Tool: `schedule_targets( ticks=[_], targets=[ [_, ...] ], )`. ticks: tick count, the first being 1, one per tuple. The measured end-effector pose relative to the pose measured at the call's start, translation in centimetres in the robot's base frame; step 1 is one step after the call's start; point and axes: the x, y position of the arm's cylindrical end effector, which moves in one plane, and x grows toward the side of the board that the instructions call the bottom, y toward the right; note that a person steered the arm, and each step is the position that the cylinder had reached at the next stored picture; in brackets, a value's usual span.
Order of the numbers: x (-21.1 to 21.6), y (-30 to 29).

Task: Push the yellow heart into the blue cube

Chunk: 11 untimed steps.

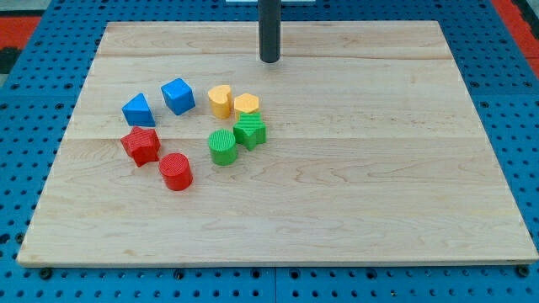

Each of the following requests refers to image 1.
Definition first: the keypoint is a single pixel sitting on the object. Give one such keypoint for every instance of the green star block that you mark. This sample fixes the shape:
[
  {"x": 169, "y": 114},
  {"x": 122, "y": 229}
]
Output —
[{"x": 250, "y": 130}]

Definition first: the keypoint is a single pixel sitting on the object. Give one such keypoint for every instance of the red cylinder block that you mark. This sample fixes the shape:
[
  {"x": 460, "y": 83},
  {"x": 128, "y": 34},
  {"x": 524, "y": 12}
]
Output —
[{"x": 176, "y": 172}]

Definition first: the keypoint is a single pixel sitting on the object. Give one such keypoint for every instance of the blue cube block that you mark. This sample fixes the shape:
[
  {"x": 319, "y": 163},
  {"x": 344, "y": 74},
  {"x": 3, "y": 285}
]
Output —
[{"x": 178, "y": 96}]

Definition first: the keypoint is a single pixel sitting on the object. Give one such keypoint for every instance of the light wooden board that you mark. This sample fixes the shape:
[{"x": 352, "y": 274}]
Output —
[{"x": 374, "y": 156}]

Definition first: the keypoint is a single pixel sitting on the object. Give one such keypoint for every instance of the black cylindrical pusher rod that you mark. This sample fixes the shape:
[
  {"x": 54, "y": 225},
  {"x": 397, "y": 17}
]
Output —
[{"x": 269, "y": 30}]

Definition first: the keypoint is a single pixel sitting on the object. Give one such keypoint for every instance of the red star block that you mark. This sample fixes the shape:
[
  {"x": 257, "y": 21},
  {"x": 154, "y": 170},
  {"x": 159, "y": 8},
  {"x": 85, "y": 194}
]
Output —
[{"x": 142, "y": 145}]

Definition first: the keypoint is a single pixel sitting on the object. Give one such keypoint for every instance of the yellow heart block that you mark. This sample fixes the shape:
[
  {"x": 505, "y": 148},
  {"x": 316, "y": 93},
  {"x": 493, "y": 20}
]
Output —
[{"x": 220, "y": 98}]

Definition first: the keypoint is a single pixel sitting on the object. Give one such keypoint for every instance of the blue triangular prism block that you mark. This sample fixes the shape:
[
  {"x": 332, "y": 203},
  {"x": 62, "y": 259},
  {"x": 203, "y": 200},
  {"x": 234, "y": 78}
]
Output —
[{"x": 138, "y": 113}]

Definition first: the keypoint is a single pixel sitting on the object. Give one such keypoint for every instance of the green cylinder block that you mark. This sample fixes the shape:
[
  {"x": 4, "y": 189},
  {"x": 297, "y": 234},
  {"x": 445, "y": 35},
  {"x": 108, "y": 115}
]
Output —
[{"x": 222, "y": 145}]

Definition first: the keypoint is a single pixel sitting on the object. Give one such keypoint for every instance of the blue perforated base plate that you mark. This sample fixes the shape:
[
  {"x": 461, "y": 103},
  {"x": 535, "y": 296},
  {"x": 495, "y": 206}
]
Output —
[{"x": 39, "y": 96}]

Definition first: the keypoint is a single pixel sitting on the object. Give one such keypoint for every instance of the yellow hexagon block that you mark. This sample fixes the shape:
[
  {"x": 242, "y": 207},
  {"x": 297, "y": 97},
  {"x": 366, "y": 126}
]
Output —
[{"x": 245, "y": 103}]

